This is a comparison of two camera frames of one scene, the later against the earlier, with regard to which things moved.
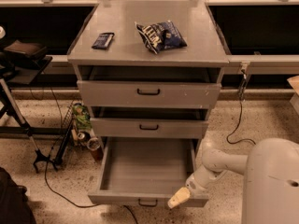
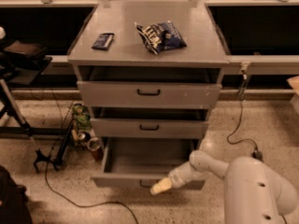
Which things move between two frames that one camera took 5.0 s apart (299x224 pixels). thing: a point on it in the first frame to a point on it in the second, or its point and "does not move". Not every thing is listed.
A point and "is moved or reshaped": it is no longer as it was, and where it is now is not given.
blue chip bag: [161, 35] does not move
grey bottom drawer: [147, 172] is moved or reshaped
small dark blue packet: [103, 40] does not move
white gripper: [192, 184] to [177, 176]
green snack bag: [81, 117] does not move
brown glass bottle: [94, 145] does not move
